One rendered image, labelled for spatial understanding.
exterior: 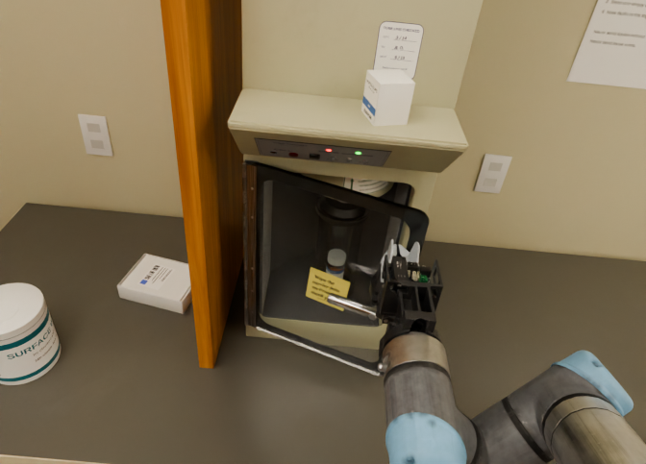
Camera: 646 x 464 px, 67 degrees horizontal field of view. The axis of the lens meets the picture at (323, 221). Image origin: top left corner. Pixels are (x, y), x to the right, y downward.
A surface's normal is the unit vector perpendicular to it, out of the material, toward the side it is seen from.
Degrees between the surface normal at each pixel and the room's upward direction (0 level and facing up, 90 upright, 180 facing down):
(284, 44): 90
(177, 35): 90
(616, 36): 90
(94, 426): 0
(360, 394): 0
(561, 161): 90
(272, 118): 0
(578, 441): 59
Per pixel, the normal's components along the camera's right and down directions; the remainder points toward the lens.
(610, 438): -0.12, -0.98
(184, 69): -0.04, 0.60
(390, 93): 0.28, 0.60
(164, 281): 0.08, -0.80
